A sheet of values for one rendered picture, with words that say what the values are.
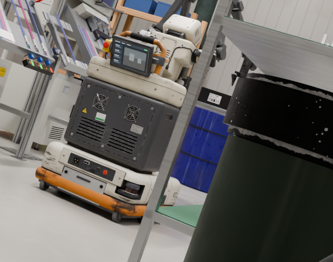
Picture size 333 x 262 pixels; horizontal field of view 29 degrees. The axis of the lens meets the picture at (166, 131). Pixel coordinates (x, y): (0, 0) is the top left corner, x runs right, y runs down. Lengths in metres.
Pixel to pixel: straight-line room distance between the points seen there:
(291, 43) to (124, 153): 1.86
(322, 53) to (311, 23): 9.11
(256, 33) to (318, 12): 9.11
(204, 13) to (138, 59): 6.92
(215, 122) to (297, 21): 4.52
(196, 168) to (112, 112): 3.29
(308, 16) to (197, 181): 4.90
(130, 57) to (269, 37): 1.79
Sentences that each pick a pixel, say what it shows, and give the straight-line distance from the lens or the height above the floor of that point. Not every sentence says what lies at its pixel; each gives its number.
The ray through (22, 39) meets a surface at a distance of 4.32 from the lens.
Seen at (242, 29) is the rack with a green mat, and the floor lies 0.93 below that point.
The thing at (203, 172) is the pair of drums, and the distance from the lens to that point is 6.81.
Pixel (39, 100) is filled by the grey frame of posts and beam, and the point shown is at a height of 0.43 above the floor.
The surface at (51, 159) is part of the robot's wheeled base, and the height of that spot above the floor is 0.18.
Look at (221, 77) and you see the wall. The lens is 11.04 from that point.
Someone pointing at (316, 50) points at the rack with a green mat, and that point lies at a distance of 1.85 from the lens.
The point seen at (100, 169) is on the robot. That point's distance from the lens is 3.52.
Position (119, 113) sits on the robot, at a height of 0.55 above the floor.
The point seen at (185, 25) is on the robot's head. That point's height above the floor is 1.18.
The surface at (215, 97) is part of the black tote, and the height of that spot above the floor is 0.87.
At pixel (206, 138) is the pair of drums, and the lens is 6.80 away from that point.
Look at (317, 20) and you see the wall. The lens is 10.95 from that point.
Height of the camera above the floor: 0.62
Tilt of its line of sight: 1 degrees down
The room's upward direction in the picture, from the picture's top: 19 degrees clockwise
